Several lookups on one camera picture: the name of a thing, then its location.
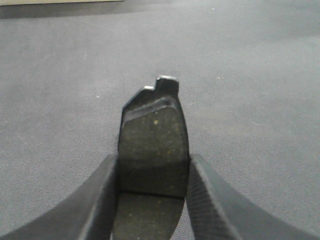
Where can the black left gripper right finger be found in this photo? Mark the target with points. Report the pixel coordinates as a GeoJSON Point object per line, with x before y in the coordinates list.
{"type": "Point", "coordinates": [218, 212]}

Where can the cardboard box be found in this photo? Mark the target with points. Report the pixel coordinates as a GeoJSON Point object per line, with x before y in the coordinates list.
{"type": "Point", "coordinates": [30, 2]}

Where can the dark conveyor belt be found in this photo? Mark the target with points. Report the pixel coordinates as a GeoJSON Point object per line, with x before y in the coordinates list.
{"type": "Point", "coordinates": [249, 85]}

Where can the brake pad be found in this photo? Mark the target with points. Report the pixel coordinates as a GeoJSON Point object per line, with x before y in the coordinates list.
{"type": "Point", "coordinates": [153, 163]}

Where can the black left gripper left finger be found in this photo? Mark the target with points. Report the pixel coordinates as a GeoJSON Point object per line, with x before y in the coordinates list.
{"type": "Point", "coordinates": [87, 214]}

